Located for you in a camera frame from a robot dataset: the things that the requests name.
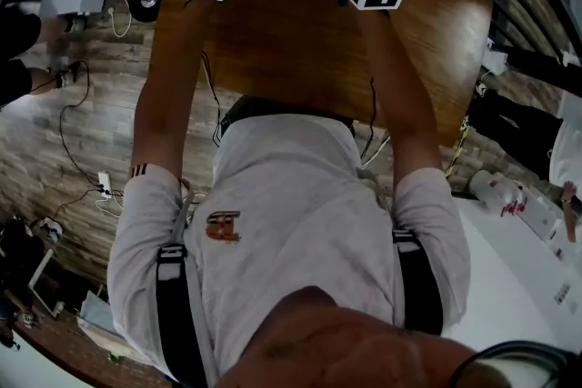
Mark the person's left forearm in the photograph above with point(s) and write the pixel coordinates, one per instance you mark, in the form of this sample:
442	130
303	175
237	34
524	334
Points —
163	104

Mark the person's right forearm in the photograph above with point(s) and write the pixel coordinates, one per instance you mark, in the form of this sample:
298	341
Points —
400	104

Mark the person's dark trousers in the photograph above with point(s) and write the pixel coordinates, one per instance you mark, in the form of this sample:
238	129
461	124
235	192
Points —
254	106

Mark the white adapter box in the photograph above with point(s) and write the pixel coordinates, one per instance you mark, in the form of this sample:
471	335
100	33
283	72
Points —
494	56

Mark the black metal railing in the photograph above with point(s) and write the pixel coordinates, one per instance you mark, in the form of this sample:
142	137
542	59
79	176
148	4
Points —
536	59

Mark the white charger plug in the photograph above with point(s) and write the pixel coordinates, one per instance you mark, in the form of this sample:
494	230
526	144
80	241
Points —
565	58

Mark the person's white shirt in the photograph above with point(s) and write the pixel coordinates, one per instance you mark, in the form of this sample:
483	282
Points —
295	195

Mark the white power strip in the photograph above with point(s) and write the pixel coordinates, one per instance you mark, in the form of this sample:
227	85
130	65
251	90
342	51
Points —
104	184

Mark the white bag red print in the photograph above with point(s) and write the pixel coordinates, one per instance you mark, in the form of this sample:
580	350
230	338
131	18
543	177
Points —
495	191

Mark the white flat box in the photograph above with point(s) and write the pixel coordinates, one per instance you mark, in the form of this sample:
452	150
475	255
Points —
543	218

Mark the pile of dark bags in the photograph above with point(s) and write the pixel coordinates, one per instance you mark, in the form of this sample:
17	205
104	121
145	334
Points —
18	250

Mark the white tablet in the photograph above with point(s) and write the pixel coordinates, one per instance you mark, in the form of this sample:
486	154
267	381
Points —
43	281

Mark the light blue plastic bag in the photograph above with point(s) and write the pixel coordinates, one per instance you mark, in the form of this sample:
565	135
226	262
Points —
95	313

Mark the person's face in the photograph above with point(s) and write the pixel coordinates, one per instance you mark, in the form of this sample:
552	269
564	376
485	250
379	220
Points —
341	350

